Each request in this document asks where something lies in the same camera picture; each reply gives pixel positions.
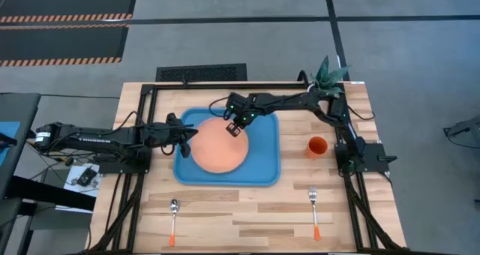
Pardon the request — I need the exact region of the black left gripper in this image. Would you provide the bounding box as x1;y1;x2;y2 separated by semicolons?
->
144;121;199;160

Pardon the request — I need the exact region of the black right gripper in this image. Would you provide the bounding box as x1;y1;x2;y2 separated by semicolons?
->
226;105;262;138

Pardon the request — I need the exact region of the orange plate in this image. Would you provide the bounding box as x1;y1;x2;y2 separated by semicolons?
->
190;116;250;174

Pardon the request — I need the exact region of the orange cup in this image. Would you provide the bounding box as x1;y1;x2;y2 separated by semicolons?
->
305;136;329;160

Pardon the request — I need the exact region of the metal fork orange handle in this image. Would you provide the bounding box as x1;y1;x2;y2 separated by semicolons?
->
308;186;322;242

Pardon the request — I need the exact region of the blue plastic tray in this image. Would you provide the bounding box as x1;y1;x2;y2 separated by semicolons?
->
172;107;281;188

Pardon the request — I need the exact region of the black floor vent grille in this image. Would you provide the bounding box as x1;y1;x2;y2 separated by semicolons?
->
155;62;248;83

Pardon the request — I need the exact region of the black handheld device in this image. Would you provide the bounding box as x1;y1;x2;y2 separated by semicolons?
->
76;166;98;187

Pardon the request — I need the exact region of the green snake plant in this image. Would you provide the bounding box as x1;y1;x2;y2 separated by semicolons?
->
310;55;352;98

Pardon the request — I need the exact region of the white paper sheet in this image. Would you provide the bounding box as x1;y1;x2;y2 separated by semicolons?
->
62;163;101;194

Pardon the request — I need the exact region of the black hazard-striped floor mat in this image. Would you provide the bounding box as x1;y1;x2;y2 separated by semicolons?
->
0;0;139;24
0;23;131;68

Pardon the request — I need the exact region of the dark grey side table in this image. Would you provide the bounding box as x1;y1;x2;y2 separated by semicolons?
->
0;92;42;255

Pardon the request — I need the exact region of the blue panel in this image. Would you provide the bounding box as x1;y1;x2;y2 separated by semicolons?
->
0;121;22;166

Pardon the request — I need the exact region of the grey chair base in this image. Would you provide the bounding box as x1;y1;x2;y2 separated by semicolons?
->
442;114;480;150

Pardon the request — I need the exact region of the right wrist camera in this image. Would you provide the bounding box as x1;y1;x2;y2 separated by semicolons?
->
223;92;248;116

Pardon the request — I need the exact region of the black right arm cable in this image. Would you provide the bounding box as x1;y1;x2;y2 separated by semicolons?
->
208;96;230;119

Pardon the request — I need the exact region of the black aluminium table frame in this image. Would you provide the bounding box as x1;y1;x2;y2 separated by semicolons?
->
84;81;412;255

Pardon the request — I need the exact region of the metal spoon orange handle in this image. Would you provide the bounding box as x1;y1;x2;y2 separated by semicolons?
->
168;198;180;248

